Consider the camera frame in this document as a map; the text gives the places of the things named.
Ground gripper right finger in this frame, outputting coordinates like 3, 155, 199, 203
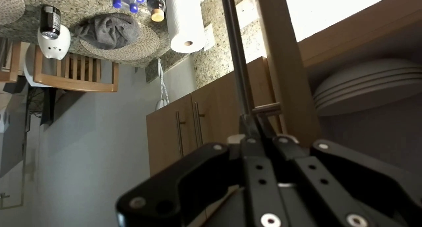
257, 117, 422, 227

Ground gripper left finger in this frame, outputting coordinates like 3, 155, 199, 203
115, 114, 291, 227

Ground dark metal cabinet door handle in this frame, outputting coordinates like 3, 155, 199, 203
220, 0, 282, 123

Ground closed wooden cabinet door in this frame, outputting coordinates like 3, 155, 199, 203
191, 56, 281, 149
146, 93, 199, 177

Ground open wooden cabinet door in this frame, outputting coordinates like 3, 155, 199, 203
254, 0, 323, 147

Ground wooden upper cabinet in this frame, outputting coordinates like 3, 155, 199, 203
146, 0, 422, 201

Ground stack of white plates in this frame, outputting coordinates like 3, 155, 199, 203
313, 58, 422, 117

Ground round woven placemat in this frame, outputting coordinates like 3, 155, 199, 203
0, 0, 26, 26
78, 12, 161, 62

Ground wooden chair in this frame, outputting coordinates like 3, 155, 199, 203
33, 44, 119, 93

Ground white paper towel roll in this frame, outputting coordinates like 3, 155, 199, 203
164, 0, 207, 54

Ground grey cloth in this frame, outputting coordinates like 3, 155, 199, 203
73, 14, 141, 50

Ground dark bottle with cork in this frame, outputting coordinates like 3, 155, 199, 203
146, 0, 166, 22

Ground white cat-face container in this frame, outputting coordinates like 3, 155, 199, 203
37, 24, 71, 60

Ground dark jar with label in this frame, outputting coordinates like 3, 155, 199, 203
39, 5, 62, 40

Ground silver cabinet door handle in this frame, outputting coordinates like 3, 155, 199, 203
175, 110, 186, 158
194, 101, 206, 148

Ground white coiled cable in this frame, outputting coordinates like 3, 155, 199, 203
155, 58, 170, 111

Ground white wall socket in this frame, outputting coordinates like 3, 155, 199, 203
203, 23, 216, 51

